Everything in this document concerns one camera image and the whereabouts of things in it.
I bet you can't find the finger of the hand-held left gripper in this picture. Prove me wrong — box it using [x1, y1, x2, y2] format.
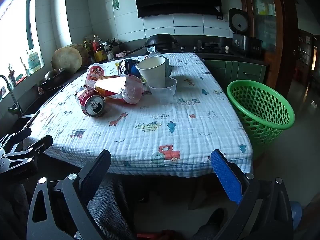
[0, 127, 32, 153]
[0, 135, 53, 175]

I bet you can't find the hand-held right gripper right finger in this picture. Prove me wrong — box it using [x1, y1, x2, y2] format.
[211, 149, 294, 240]

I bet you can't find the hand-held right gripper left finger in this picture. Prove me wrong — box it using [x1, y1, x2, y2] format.
[26, 149, 112, 240]

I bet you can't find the green plastic basket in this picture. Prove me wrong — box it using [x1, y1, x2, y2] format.
[227, 79, 295, 153]

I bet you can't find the red printed plastic cup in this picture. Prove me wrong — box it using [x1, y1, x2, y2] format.
[85, 63, 105, 88]

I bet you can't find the person's plaid trouser leg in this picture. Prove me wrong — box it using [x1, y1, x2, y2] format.
[75, 175, 138, 240]

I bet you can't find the person's black shoe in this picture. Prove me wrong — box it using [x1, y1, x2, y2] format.
[197, 207, 227, 240]

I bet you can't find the metal faucet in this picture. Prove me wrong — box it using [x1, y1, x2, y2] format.
[0, 74, 23, 117]

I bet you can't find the metal bowl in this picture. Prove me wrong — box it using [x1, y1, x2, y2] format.
[41, 67, 67, 88]

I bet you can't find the crushed red soda can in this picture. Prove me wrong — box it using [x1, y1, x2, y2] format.
[75, 85, 106, 117]

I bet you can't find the blue printed box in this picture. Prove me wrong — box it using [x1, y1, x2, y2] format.
[27, 52, 42, 73]

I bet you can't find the blue plastic object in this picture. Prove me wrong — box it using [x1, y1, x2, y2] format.
[290, 201, 303, 230]

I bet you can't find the orange snack packet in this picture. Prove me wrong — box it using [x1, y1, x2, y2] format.
[94, 75, 127, 100]

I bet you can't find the round wooden cutting board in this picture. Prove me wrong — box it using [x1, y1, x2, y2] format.
[51, 47, 83, 74]
[66, 44, 89, 65]

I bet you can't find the clear plastic drink cup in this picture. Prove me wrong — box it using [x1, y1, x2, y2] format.
[121, 75, 144, 105]

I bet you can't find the green kitchen cabinet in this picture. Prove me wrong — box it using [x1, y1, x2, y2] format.
[204, 59, 267, 85]

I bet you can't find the window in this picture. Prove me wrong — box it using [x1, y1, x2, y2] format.
[0, 0, 42, 90]

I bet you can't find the blue drink can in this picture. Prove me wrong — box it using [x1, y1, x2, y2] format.
[117, 59, 144, 77]

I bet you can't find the dark sauce bottle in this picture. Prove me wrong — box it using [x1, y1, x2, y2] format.
[84, 37, 93, 55]

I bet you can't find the utensil holder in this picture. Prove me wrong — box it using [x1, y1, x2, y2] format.
[110, 38, 123, 55]

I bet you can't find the black gas stove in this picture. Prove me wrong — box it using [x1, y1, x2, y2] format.
[180, 40, 234, 55]

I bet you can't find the black rice cooker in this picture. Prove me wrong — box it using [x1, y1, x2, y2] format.
[228, 8, 263, 55]

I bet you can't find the black wok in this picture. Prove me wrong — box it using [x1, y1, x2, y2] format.
[129, 34, 179, 54]

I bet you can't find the wooden glass door cabinet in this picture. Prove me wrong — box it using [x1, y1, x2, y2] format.
[240, 0, 298, 63]

